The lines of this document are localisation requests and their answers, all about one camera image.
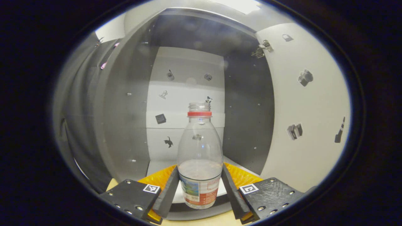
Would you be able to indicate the dark grey cabinet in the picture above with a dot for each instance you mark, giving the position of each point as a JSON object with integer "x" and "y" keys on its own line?
{"x": 125, "y": 110}

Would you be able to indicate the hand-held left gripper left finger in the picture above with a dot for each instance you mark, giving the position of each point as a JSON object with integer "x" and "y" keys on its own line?
{"x": 168, "y": 194}

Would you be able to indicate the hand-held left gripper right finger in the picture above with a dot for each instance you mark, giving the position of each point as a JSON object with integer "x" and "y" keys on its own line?
{"x": 234, "y": 197}

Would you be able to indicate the clear plastic bottle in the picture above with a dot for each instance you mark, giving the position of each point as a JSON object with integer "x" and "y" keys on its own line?
{"x": 199, "y": 150}

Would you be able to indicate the grey cabinet door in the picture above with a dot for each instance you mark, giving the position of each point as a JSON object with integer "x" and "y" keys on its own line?
{"x": 311, "y": 106}

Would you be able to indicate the metal door hinge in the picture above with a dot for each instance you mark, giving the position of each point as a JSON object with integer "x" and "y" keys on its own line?
{"x": 262, "y": 48}

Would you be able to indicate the black backdrop cloth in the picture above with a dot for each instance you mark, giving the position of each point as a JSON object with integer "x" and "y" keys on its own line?
{"x": 78, "y": 110}

